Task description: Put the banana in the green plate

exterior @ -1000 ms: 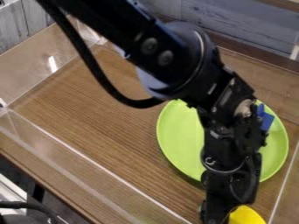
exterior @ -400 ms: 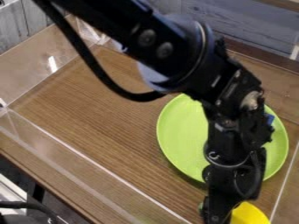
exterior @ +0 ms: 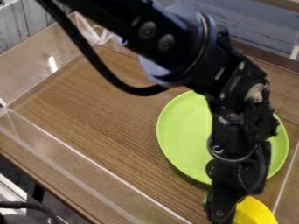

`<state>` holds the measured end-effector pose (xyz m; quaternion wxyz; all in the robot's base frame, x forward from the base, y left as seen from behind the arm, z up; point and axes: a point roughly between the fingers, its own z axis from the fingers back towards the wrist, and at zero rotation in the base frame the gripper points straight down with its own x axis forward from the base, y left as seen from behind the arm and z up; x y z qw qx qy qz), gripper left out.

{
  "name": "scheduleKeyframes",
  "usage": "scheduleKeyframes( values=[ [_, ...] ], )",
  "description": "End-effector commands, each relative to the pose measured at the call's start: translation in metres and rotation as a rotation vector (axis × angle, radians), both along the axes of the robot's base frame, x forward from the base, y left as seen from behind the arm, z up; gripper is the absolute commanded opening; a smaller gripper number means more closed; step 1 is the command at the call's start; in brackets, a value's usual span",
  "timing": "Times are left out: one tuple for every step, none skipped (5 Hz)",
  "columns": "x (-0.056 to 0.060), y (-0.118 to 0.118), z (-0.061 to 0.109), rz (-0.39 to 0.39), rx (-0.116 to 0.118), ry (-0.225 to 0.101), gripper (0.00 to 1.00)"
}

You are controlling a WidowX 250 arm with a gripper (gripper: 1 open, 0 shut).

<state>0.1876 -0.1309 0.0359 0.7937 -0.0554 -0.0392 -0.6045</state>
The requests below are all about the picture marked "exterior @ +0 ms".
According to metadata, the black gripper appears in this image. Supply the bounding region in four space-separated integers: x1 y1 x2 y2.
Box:
202 141 272 224

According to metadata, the yellow toy banana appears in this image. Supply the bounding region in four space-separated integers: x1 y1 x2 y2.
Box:
200 195 278 224

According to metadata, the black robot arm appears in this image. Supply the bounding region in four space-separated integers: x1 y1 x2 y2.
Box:
36 0 278 224

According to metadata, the green plate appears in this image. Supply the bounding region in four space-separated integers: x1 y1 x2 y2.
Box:
154 90 289 186

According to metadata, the clear acrylic front wall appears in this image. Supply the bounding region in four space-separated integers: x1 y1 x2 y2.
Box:
0 99 190 224

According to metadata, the black floor cable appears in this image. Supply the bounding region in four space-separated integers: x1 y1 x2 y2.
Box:
0 200 60 224

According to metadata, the clear acrylic corner bracket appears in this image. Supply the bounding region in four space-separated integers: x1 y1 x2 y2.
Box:
74 12 114 46

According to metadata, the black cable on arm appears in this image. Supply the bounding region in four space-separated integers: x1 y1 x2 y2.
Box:
33 0 168 96

